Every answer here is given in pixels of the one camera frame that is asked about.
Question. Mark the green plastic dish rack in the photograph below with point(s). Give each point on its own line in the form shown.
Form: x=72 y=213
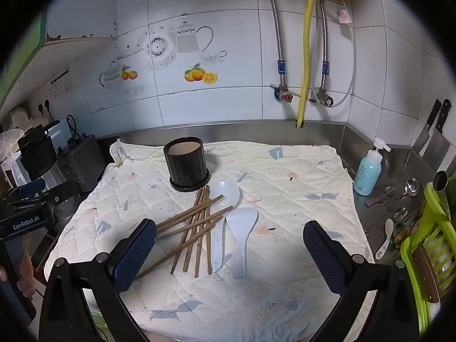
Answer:
x=409 y=256

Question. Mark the black pot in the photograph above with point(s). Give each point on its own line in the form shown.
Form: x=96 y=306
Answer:
x=35 y=153

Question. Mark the wall socket with plug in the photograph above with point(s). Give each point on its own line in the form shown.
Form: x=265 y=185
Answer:
x=44 y=107

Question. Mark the black countertop appliance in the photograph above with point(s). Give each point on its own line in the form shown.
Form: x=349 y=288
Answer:
x=78 y=164

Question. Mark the white printed ceramic spoon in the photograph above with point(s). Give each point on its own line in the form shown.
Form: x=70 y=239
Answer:
x=388 y=228

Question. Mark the metal spoon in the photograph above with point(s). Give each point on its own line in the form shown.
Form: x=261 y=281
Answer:
x=399 y=214

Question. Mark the green panel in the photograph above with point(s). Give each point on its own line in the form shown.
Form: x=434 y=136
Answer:
x=21 y=53

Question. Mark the white plastic soup spoon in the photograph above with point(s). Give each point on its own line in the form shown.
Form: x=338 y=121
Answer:
x=226 y=190

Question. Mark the small metal ladle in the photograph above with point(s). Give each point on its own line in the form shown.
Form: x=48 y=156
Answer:
x=412 y=186

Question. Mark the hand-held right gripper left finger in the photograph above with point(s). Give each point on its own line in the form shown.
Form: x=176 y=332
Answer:
x=137 y=253

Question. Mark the metal water valve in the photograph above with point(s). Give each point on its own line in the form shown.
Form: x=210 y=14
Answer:
x=322 y=96

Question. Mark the blue soap pump bottle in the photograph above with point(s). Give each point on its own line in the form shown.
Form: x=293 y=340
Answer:
x=367 y=174

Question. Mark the pink paper tag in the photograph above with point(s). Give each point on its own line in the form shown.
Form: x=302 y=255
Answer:
x=343 y=15

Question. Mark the person's left hand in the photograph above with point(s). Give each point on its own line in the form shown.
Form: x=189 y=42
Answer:
x=25 y=274

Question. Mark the printed quilted mat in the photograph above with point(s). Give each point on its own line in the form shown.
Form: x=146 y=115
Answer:
x=285 y=185

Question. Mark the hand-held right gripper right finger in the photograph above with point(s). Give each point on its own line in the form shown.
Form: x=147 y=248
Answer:
x=320 y=253

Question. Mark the bunch of wooden chopsticks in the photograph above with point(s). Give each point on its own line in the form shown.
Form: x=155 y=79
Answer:
x=199 y=217

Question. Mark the black utensil holder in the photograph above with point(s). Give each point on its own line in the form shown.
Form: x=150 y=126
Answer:
x=187 y=171

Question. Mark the white wall sticker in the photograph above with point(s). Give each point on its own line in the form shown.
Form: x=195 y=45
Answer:
x=61 y=84

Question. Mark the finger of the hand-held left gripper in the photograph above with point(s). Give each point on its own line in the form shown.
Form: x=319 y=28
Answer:
x=34 y=186

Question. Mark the white perforated round lid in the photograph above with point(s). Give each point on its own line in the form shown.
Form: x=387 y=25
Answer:
x=242 y=221

